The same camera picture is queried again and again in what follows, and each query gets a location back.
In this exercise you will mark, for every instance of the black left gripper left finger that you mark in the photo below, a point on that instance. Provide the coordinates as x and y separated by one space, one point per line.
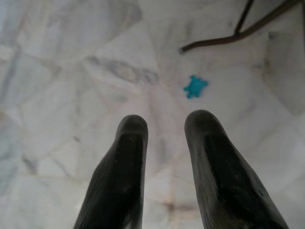
114 181

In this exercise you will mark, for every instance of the blue scrap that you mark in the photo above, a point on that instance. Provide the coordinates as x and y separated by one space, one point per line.
196 87

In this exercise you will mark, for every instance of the dark metal table frame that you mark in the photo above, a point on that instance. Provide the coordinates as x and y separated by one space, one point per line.
240 35

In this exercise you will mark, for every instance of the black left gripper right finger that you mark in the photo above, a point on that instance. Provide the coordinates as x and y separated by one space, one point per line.
228 181

